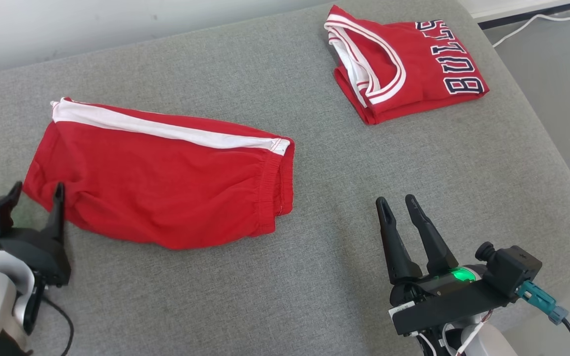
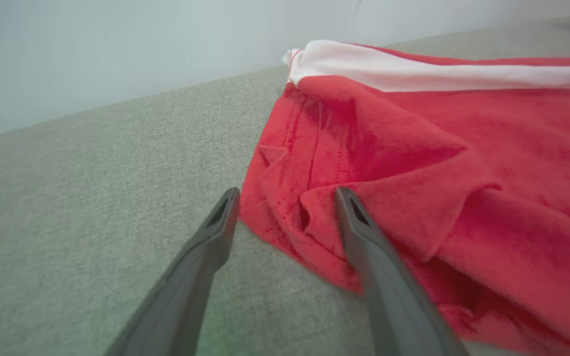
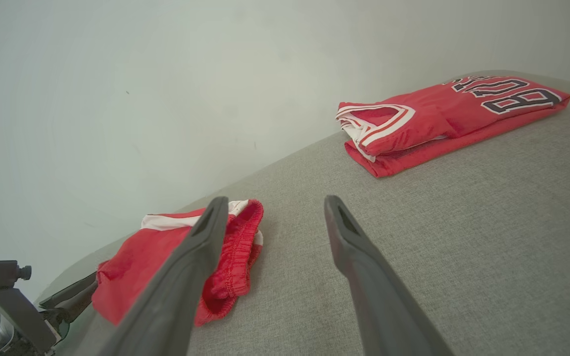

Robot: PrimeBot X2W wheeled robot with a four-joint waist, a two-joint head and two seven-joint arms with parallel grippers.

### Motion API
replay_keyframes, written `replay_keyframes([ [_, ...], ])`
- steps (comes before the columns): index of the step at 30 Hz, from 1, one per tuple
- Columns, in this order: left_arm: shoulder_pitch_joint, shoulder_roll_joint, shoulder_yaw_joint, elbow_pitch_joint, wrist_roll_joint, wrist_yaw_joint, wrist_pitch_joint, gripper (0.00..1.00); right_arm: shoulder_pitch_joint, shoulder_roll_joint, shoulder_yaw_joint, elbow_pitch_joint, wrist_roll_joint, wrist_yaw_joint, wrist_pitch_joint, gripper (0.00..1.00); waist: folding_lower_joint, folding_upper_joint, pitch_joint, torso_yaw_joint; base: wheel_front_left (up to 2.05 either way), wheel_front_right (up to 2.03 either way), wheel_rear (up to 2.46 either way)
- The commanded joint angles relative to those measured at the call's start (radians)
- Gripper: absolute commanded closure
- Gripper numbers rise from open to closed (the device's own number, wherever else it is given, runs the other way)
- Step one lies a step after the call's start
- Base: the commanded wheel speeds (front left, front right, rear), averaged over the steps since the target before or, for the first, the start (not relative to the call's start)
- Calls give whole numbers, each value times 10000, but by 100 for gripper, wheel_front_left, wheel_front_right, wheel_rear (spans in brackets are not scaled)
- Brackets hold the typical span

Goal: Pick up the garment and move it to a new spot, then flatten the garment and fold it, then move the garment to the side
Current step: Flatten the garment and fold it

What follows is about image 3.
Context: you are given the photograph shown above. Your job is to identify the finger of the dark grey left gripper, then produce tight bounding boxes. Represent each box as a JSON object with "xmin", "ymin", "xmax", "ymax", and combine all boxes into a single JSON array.
[
  {"xmin": 39, "ymin": 272, "xmax": 99, "ymax": 308},
  {"xmin": 53, "ymin": 291, "xmax": 96, "ymax": 323}
]

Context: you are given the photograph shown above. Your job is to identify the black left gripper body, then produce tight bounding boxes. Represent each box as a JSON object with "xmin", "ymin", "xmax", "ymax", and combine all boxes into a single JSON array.
[{"xmin": 0, "ymin": 287, "xmax": 63, "ymax": 355}]

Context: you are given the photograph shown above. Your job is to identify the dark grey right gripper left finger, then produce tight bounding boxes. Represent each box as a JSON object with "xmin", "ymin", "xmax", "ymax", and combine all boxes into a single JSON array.
[{"xmin": 98, "ymin": 196, "xmax": 230, "ymax": 356}]

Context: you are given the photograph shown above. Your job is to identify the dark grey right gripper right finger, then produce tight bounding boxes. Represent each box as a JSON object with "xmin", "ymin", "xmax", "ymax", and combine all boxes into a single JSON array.
[{"xmin": 324, "ymin": 194, "xmax": 454, "ymax": 356}]

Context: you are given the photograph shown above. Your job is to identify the red shorts with white stripe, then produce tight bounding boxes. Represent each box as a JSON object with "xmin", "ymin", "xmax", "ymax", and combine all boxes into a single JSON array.
[{"xmin": 91, "ymin": 199, "xmax": 264, "ymax": 327}]

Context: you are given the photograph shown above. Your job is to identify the red white basketball jersey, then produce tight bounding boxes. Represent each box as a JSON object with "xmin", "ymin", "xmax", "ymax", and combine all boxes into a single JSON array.
[{"xmin": 335, "ymin": 75, "xmax": 570, "ymax": 178}]

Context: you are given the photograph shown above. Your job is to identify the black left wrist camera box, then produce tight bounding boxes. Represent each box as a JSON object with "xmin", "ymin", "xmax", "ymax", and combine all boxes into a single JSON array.
[{"xmin": 0, "ymin": 261, "xmax": 32, "ymax": 290}]

